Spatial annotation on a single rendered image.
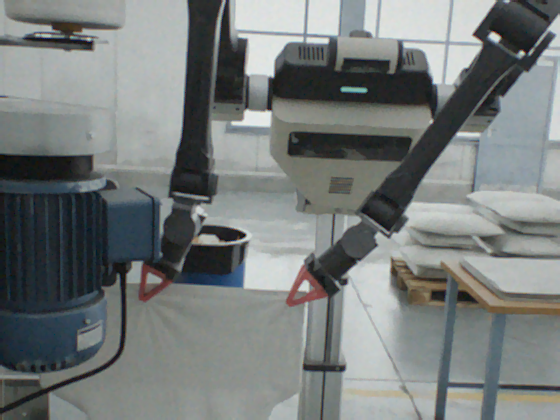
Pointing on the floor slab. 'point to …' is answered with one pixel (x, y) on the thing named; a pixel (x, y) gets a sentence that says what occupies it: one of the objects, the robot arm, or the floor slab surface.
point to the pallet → (421, 289)
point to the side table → (489, 340)
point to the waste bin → (216, 258)
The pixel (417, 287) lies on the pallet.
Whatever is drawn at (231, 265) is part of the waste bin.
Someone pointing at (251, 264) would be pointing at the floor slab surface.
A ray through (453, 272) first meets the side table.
